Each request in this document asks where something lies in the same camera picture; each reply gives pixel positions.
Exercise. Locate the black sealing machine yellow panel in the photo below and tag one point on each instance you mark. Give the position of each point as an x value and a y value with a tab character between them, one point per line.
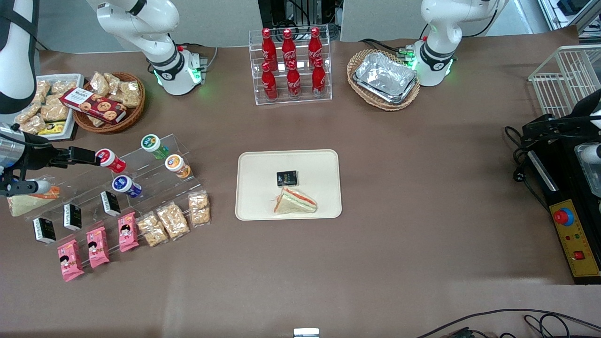
563	188

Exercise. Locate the beige plastic tray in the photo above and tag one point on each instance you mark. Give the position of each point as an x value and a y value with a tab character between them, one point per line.
319	164

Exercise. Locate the aluminium foil tray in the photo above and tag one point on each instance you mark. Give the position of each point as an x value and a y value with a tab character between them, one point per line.
385	72
399	99

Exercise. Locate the pink snack pack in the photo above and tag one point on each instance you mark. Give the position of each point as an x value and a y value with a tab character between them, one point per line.
127	231
70	259
97	246

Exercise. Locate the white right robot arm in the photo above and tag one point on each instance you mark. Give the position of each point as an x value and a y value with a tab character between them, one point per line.
141	19

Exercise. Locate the red cola bottle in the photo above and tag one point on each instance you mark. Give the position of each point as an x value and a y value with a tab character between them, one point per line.
268	47
269	84
314	44
319	80
293	82
288	47

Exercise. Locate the white rectangular tray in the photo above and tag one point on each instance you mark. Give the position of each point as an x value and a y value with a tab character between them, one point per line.
70	126

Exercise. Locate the black equipment rack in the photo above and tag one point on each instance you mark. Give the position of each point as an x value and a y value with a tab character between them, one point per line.
277	11

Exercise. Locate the aluminium frame shelf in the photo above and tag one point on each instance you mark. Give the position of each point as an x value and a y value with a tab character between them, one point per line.
568	7

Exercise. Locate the wrapped triangle sandwich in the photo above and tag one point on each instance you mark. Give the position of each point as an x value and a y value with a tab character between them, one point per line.
28	204
293	203

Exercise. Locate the clear acrylic tiered stand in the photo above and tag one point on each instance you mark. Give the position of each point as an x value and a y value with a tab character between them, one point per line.
155	180

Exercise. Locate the silver food container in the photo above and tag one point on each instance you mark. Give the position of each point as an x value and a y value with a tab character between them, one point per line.
590	169

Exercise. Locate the red gum bottle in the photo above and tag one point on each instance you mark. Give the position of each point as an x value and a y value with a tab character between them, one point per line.
109	158

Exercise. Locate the red cookie box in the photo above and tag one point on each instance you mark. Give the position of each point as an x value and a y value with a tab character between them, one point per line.
94	105

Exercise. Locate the light tan wicker basket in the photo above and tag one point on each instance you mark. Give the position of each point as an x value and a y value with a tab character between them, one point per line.
359	96

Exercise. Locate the clear acrylic bottle rack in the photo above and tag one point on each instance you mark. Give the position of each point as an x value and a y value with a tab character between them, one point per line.
303	101

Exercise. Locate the green gum bottle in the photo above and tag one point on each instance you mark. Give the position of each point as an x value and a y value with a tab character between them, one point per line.
151	142

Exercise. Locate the small black box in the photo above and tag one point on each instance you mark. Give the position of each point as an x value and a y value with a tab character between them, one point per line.
44	230
287	178
72	216
110	203

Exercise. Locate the yellow snack pack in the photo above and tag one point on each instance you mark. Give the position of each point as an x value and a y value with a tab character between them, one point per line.
52	128

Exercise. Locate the orange gum bottle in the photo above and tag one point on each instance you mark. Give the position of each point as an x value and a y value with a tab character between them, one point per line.
174	163

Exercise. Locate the dark brown wicker basket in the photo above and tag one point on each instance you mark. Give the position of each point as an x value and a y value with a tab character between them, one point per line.
134	115

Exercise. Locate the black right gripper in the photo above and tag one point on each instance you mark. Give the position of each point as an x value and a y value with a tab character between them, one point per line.
36	155

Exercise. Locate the blue gum bottle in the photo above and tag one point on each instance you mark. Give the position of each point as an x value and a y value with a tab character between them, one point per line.
123	184

